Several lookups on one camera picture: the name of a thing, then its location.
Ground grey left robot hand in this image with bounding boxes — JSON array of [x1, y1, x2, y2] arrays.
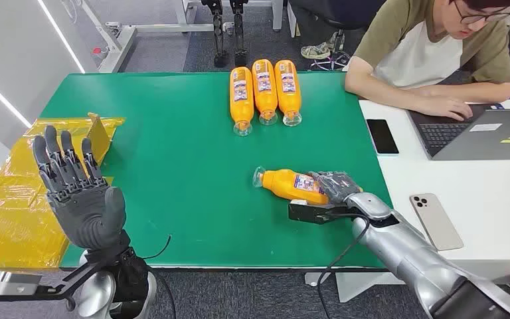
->
[[33, 125, 131, 255]]

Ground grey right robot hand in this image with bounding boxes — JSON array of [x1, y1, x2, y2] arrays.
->
[[309, 171, 364, 205]]

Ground orange bottle with label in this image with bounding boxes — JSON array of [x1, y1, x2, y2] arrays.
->
[[252, 166, 331, 206], [274, 59, 303, 128], [229, 66, 254, 138], [252, 58, 279, 127]]

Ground black smartphone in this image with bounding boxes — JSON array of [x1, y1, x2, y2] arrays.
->
[[366, 118, 400, 156]]

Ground yellow taped cardboard box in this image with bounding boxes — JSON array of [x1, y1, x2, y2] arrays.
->
[[0, 113, 127, 270]]

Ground beige smartphone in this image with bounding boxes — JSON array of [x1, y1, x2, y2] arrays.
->
[[409, 193, 465, 253]]

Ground green table mat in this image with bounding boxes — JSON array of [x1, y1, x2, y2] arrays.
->
[[39, 71, 393, 270]]

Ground white desk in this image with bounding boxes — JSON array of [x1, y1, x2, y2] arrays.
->
[[305, 97, 510, 304]]

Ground office chair base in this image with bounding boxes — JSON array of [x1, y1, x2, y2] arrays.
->
[[309, 29, 353, 72]]

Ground grey laptop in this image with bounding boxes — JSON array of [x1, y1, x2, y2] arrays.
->
[[406, 103, 510, 161]]

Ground person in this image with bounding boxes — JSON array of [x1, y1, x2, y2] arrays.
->
[[288, 0, 387, 60]]

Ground black robot leg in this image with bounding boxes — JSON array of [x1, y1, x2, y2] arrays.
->
[[201, 0, 230, 68], [230, 0, 250, 68]]

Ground black glasses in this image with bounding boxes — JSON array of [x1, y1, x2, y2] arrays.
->
[[453, 0, 510, 25]]

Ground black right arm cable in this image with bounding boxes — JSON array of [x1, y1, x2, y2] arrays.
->
[[315, 213, 371, 319]]

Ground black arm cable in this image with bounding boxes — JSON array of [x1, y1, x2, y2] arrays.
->
[[315, 213, 371, 319], [142, 235, 177, 319]]

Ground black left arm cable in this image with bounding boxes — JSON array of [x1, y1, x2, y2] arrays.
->
[[142, 235, 177, 319]]

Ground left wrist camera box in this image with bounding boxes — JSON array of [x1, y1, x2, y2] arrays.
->
[[0, 269, 43, 303]]

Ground white metal stand frame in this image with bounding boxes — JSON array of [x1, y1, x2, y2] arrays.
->
[[78, 0, 285, 74]]

